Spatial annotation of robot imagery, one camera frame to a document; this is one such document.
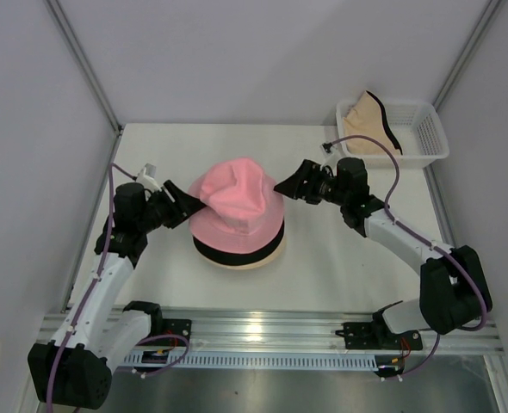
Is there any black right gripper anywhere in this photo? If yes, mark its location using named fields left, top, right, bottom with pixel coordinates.
left=273, top=160, right=348, bottom=207

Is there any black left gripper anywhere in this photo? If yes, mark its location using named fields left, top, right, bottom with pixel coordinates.
left=138, top=180, right=206, bottom=233

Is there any black bucket hat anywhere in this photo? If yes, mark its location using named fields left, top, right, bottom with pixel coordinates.
left=193, top=222, right=285, bottom=266

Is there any cream bucket hat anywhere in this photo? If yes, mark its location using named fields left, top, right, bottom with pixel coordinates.
left=203, top=235, right=287, bottom=271

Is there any beige hat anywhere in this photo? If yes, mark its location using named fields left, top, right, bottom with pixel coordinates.
left=343, top=90, right=403, bottom=155

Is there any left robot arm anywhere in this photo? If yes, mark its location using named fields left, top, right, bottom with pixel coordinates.
left=28, top=181, right=205, bottom=410

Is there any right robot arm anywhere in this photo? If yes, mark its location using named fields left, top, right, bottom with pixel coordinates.
left=274, top=157, right=493, bottom=348

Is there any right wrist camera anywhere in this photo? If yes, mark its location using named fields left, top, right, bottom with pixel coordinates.
left=320, top=142, right=339, bottom=169

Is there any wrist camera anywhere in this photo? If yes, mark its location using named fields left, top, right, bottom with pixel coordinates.
left=320, top=142, right=339, bottom=169
left=135, top=163, right=161, bottom=192

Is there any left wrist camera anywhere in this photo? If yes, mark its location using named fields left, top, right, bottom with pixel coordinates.
left=135, top=163, right=161, bottom=192

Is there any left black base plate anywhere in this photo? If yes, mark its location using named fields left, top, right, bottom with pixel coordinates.
left=151, top=318, right=192, bottom=347

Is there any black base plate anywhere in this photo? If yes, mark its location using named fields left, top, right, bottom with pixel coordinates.
left=151, top=318, right=192, bottom=347
left=334, top=321, right=423, bottom=351

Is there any aluminium mounting rail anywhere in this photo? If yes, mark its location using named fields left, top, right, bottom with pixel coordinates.
left=36, top=303, right=507, bottom=356

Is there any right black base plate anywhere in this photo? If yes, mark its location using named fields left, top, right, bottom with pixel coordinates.
left=334, top=321, right=423, bottom=351

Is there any white slotted cable duct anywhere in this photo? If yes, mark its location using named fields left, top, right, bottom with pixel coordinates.
left=115, top=351, right=380, bottom=371

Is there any left aluminium frame post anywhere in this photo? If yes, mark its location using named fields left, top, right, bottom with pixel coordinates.
left=43, top=0, right=122, bottom=134

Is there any aluminium frame post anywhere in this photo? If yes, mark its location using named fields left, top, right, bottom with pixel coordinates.
left=432, top=0, right=506, bottom=112
left=43, top=0, right=122, bottom=134

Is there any right aluminium frame post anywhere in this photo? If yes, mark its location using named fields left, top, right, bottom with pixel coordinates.
left=432, top=0, right=506, bottom=112

